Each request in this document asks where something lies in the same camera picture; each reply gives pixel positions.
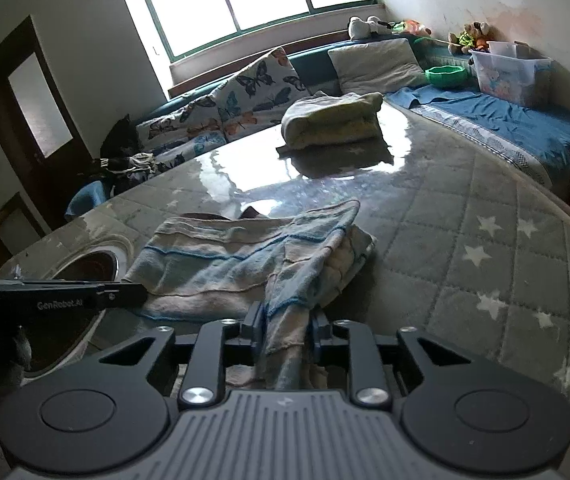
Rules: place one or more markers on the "green framed window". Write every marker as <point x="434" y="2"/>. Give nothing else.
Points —
<point x="255" y="0"/>

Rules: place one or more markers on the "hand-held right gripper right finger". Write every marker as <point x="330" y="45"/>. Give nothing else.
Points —
<point x="317" y="332"/>

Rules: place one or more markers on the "small clear plastic container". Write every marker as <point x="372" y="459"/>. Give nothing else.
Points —
<point x="502" y="49"/>

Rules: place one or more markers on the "blue blanket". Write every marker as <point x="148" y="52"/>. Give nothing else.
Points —
<point x="515" y="115"/>

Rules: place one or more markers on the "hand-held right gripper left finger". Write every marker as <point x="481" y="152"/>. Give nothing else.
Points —
<point x="257" y="327"/>

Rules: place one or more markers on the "dark wooden door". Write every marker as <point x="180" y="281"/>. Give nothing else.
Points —
<point x="20" y="135"/>

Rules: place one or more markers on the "pile of dark clothes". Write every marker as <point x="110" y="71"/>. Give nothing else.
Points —
<point x="125" y="166"/>

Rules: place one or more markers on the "black bag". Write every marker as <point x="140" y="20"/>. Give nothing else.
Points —
<point x="120" y="137"/>

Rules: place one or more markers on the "large butterfly print pillow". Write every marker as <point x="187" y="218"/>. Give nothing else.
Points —
<point x="255" y="95"/>

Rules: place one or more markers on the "dark wooden cabinet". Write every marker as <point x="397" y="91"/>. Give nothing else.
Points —
<point x="10" y="225"/>

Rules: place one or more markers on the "green bowl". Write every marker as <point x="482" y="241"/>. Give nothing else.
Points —
<point x="447" y="76"/>

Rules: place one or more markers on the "grey quilted star table cover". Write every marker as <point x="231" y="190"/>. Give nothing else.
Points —
<point x="465" y="210"/>

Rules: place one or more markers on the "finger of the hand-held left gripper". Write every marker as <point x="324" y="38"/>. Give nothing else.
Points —
<point x="125" y="296"/>

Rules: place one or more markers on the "folded yellow and white towels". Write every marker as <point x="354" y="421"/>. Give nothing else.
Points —
<point x="330" y="120"/>

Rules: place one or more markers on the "round metal table basin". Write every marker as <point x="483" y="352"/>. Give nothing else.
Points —
<point x="90" y="265"/>

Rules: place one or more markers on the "white and black plush toy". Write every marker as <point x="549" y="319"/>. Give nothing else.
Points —
<point x="370" y="27"/>

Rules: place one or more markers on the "brown plush toy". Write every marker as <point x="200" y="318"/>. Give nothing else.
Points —
<point x="472" y="37"/>

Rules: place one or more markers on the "clear plastic storage box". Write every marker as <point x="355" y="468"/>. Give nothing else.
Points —
<point x="510" y="80"/>

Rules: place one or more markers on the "blue striped garment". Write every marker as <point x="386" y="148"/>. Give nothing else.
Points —
<point x="215" y="260"/>

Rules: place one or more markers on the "orange and green toy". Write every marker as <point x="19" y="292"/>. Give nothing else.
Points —
<point x="412" y="27"/>

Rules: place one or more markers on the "blue sofa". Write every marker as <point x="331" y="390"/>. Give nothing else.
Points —
<point x="310" y="65"/>

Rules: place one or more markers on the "grey pillow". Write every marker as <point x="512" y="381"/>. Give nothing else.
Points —
<point x="375" y="65"/>

